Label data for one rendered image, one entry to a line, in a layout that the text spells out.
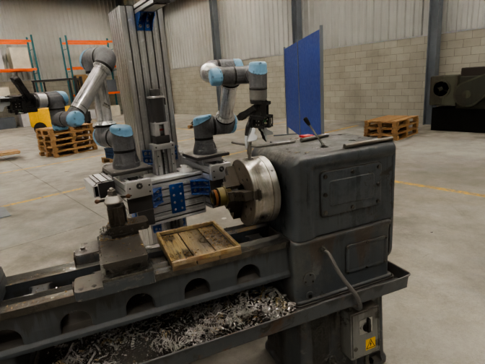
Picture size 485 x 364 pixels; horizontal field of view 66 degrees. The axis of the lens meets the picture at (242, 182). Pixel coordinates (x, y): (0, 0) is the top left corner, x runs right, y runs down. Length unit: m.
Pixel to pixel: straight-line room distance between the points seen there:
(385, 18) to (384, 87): 1.99
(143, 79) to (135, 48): 0.17
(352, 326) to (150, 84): 1.74
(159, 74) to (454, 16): 10.35
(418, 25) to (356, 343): 10.94
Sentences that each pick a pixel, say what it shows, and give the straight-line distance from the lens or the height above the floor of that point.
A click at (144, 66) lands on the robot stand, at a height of 1.70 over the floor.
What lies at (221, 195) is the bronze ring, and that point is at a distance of 1.67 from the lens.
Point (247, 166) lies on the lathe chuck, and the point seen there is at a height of 1.22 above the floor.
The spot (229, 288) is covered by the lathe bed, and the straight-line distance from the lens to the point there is 1.71.
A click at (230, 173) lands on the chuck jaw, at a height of 1.17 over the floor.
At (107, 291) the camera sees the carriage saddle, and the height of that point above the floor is 0.88.
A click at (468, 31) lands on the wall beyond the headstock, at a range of 11.83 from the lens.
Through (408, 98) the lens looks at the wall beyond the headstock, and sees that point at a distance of 12.41.
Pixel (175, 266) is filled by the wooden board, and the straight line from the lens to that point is 1.56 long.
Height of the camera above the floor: 1.58
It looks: 15 degrees down
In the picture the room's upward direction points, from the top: 4 degrees counter-clockwise
